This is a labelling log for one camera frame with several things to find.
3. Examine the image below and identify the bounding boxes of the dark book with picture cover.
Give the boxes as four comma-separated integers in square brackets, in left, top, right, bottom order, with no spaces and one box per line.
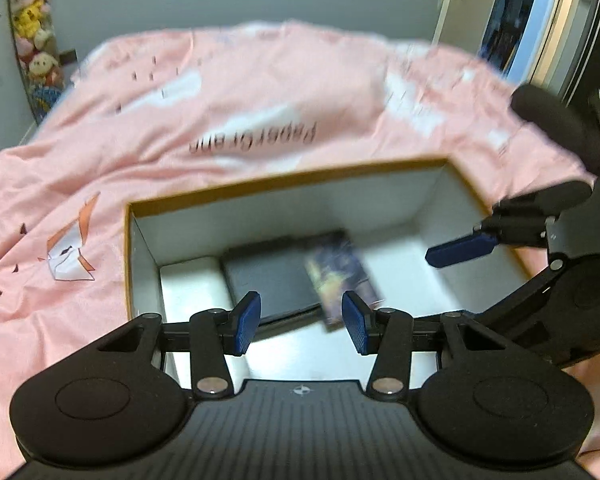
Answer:
[304,231,382,326]

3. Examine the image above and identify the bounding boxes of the dark grey flat box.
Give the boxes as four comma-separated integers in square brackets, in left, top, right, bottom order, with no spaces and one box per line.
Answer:
[220,237,322,326]

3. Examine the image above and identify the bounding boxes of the hanging plush toy organizer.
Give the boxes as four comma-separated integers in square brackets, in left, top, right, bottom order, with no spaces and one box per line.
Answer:
[7,0,65,124]

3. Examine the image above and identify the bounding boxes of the glass door with frame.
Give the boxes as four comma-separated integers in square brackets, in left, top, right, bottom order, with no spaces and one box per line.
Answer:
[432,0,600,102]

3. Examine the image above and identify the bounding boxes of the orange cardboard storage box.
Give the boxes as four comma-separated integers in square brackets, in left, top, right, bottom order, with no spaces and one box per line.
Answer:
[125,159,529,384]

